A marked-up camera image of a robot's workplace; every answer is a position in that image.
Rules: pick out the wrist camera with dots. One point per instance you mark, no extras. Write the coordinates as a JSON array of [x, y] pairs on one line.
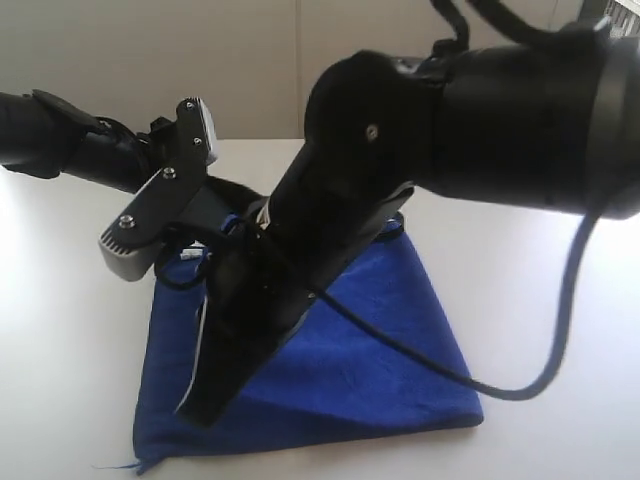
[[176, 203], [187, 141]]

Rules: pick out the blue microfibre towel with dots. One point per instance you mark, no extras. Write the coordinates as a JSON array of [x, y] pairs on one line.
[[330, 383]]

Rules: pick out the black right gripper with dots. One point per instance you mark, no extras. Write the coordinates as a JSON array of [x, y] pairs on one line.
[[327, 208]]

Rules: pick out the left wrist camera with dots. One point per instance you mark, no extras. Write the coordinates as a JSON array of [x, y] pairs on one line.
[[187, 141]]

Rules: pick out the dark window frame post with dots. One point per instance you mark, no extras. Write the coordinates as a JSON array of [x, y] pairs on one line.
[[592, 9]]

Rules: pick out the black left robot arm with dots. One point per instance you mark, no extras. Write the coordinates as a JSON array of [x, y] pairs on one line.
[[44, 136]]

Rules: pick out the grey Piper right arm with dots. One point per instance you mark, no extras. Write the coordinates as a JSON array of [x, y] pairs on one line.
[[552, 125]]

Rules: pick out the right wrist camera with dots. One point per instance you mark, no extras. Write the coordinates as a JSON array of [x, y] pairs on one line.
[[176, 203]]

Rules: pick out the white label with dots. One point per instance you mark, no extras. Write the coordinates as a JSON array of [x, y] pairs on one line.
[[191, 253]]

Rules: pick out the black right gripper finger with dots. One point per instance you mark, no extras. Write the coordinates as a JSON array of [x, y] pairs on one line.
[[229, 352]]

